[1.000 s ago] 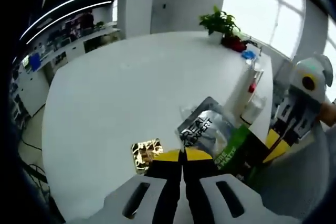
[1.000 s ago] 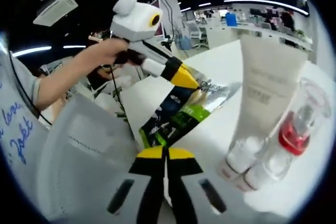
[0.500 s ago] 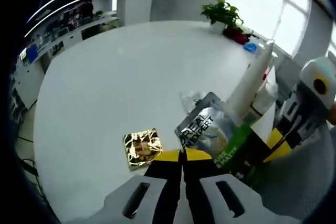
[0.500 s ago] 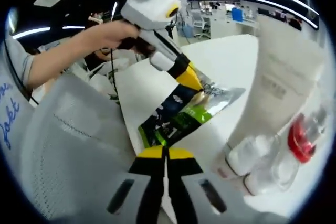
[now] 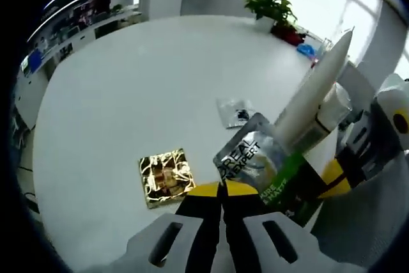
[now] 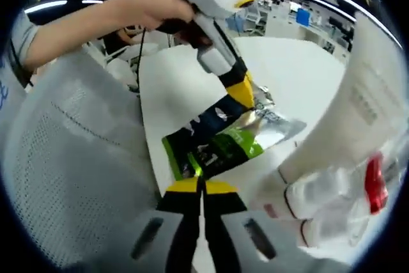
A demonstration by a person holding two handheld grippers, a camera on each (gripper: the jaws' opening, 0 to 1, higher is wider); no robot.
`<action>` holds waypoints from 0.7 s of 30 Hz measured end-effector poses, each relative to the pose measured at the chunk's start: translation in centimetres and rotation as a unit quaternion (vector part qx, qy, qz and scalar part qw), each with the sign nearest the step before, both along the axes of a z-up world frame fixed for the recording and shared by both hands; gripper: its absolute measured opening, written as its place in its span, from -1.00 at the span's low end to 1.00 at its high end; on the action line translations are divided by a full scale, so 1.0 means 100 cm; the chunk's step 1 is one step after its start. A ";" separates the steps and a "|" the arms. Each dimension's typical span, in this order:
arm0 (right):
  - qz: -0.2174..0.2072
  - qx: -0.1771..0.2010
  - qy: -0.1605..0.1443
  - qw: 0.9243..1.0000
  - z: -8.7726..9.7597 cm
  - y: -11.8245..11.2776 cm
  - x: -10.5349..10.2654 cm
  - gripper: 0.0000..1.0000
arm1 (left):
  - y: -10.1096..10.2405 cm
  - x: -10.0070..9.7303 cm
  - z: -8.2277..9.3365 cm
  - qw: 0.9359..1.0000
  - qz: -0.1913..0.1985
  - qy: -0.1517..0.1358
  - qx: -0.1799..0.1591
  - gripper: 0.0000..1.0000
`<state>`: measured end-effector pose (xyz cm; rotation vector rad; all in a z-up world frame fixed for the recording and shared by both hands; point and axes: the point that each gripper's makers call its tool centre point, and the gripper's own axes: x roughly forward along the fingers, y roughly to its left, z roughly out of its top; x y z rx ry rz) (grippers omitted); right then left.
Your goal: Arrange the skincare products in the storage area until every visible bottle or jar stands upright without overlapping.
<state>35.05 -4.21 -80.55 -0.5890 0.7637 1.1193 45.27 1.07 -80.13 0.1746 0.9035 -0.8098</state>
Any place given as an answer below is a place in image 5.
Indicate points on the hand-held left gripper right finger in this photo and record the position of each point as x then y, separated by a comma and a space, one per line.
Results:
238, 238

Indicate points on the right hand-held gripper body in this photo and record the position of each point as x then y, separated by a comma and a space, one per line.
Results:
394, 106

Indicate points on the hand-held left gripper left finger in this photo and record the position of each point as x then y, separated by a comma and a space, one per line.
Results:
198, 231

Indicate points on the small clear-capped skincare bottle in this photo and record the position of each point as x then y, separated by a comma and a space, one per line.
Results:
334, 110

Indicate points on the gold foil skincare sachet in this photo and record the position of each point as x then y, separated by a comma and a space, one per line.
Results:
166, 178

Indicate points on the white skincare cream tube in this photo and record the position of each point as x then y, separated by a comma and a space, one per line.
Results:
313, 94

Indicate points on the large silver-green skincare sachet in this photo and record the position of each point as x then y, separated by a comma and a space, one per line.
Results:
252, 158

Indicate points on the small clear plastic wrapper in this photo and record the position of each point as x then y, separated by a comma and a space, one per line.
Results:
230, 113

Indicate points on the blue storage bin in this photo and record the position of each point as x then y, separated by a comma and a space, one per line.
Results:
35, 60

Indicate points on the blue plastic item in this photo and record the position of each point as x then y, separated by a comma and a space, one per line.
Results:
305, 50

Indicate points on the red pot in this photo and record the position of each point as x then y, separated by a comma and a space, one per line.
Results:
287, 34

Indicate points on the green potted plant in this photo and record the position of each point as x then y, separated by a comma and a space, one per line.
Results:
271, 4

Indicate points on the long white office counter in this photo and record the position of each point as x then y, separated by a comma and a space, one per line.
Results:
80, 36

